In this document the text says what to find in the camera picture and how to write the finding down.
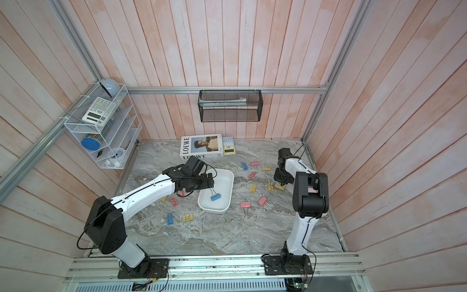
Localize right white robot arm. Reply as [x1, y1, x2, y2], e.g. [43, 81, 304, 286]
[274, 148, 330, 257]

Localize white wire shelf rack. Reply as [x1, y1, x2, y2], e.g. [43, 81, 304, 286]
[64, 83, 142, 170]

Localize white calculator on shelf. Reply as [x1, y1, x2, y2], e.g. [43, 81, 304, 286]
[81, 97, 117, 127]

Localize white LOEWE book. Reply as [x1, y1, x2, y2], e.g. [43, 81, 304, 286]
[180, 134, 224, 159]

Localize black mesh wall basket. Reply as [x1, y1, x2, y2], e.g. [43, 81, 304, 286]
[198, 90, 263, 122]

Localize papers in mesh basket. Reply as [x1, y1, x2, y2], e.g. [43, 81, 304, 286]
[198, 97, 247, 108]

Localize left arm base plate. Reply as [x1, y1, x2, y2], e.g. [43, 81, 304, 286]
[117, 258, 169, 279]

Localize blue lid container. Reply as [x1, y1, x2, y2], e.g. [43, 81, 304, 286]
[81, 134, 100, 152]

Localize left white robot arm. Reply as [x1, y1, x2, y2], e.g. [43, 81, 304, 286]
[83, 157, 216, 276]

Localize white storage box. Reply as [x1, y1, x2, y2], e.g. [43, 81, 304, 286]
[198, 169, 234, 214]

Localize yellow blue calculator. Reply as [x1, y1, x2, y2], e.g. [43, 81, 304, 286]
[222, 136, 236, 156]

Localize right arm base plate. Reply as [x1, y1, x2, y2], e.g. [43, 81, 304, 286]
[261, 254, 314, 276]

